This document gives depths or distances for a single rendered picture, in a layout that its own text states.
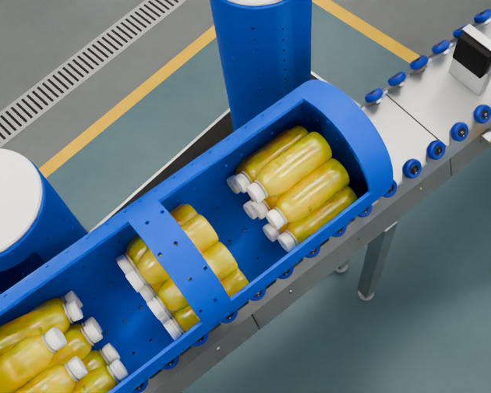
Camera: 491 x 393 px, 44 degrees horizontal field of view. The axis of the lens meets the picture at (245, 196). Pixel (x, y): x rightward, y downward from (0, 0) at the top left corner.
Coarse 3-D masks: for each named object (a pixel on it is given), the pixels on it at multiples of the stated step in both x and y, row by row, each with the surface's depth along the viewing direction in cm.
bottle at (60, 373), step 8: (48, 368) 109; (56, 368) 108; (64, 368) 108; (40, 376) 107; (48, 376) 107; (56, 376) 107; (64, 376) 107; (72, 376) 108; (32, 384) 106; (40, 384) 106; (48, 384) 106; (56, 384) 106; (64, 384) 107; (72, 384) 108; (16, 392) 107; (24, 392) 106; (32, 392) 106; (40, 392) 105; (48, 392) 106; (56, 392) 106; (64, 392) 107
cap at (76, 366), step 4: (76, 356) 110; (72, 360) 109; (76, 360) 109; (80, 360) 111; (68, 364) 109; (72, 364) 108; (76, 364) 108; (80, 364) 109; (72, 368) 108; (76, 368) 108; (80, 368) 108; (84, 368) 110; (72, 372) 108; (76, 372) 108; (80, 372) 108; (84, 372) 109; (76, 376) 108; (80, 376) 109
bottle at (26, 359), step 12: (36, 336) 108; (12, 348) 107; (24, 348) 106; (36, 348) 106; (48, 348) 106; (0, 360) 106; (12, 360) 105; (24, 360) 105; (36, 360) 105; (48, 360) 107; (0, 372) 105; (12, 372) 105; (24, 372) 105; (36, 372) 106; (0, 384) 105; (12, 384) 105; (24, 384) 108
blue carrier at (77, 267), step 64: (256, 128) 116; (320, 128) 133; (192, 192) 130; (384, 192) 122; (64, 256) 109; (192, 256) 105; (256, 256) 131; (0, 320) 118; (128, 320) 128; (128, 384) 106
